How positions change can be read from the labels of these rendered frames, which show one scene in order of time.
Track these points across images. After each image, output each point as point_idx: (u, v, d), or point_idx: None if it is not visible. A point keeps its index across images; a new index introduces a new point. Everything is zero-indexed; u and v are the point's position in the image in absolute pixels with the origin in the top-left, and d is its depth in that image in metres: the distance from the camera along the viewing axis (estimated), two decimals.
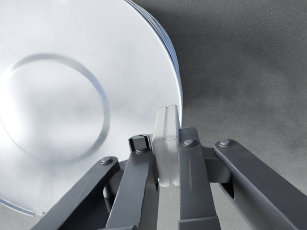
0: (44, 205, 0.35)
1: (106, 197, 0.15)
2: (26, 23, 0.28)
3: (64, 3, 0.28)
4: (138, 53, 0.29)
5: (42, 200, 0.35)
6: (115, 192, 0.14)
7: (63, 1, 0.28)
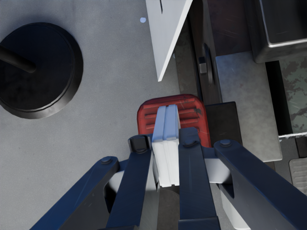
0: None
1: (106, 197, 0.15)
2: None
3: None
4: None
5: None
6: (115, 192, 0.14)
7: None
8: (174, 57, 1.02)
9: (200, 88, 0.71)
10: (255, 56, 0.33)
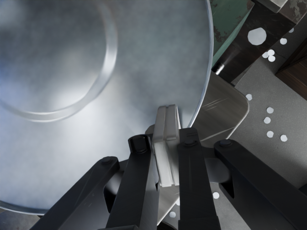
0: None
1: (106, 197, 0.15)
2: (13, 152, 0.24)
3: None
4: None
5: None
6: (115, 192, 0.14)
7: None
8: None
9: None
10: None
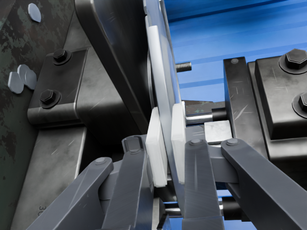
0: None
1: (100, 198, 0.15)
2: None
3: None
4: None
5: None
6: (109, 193, 0.15)
7: None
8: None
9: None
10: None
